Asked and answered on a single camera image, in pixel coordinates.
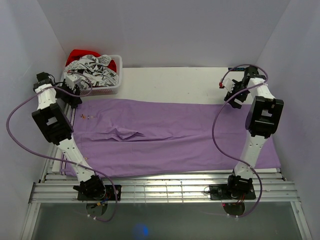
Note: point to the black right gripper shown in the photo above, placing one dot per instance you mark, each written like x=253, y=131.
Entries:
x=235, y=105

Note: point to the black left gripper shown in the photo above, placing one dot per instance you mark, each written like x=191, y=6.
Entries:
x=72, y=100

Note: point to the purple trousers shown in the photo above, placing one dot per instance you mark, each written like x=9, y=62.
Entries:
x=127, y=138

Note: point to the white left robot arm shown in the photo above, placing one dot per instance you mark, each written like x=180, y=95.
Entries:
x=57, y=129

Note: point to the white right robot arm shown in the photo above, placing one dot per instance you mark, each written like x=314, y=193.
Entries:
x=261, y=122

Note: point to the dark table label sticker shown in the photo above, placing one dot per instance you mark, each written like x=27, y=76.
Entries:
x=236, y=69

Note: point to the black white printed garment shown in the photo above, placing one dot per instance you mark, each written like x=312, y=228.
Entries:
x=93, y=70

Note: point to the white plastic laundry basket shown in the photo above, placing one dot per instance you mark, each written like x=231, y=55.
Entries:
x=106, y=90

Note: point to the red garment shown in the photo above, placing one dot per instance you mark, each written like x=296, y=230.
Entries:
x=76, y=54

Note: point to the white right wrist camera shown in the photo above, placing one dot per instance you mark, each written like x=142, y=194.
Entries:
x=227, y=83

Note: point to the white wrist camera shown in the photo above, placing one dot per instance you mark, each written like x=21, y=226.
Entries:
x=72, y=81
x=227, y=83

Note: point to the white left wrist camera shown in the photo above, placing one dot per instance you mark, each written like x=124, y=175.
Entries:
x=72, y=81

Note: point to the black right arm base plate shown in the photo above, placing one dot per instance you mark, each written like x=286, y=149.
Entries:
x=222, y=192

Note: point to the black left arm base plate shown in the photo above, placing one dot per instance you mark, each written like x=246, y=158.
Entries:
x=109, y=195

